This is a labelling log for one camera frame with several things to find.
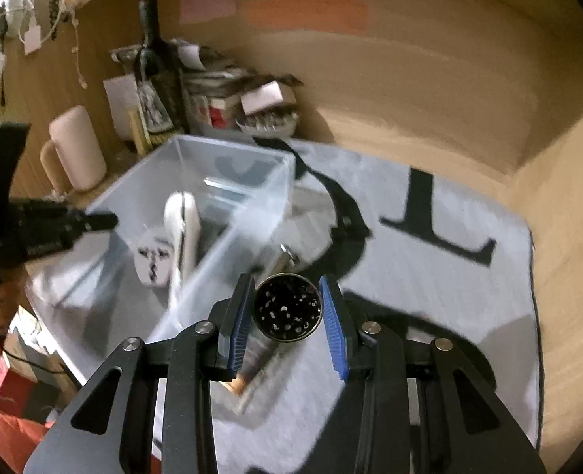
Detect black round grinder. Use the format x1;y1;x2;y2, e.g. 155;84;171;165
260;273;323;344

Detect white card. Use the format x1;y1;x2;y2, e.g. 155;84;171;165
241;81;285;115

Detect white handheld massager device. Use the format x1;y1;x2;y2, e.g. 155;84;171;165
164;192;201;307

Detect orange sticky note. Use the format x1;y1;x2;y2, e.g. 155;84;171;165
241;0;368;36

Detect white charger with cable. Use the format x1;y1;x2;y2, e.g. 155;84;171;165
0;0;70;56

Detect yellow lip balm tube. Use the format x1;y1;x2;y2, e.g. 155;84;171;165
127;109;152;157

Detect pink sticky note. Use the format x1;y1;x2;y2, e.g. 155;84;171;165
179;0;237;24

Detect pink mug with handle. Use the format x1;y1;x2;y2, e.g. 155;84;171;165
40;106;107;195

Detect stack of books and papers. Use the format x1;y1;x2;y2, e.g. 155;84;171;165
110;39;255;119

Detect clear plastic storage bin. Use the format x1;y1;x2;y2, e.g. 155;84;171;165
28;136;295;381

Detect grey mat with black letters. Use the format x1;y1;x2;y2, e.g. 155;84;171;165
23;135;544;474

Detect white bowl of stones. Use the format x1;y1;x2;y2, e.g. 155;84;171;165
236;107;300;139

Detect dark wine bottle elephant label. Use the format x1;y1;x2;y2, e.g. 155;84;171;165
134;0;189;148

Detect white travel plug adapter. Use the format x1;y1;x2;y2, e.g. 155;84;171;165
133;227;174;288

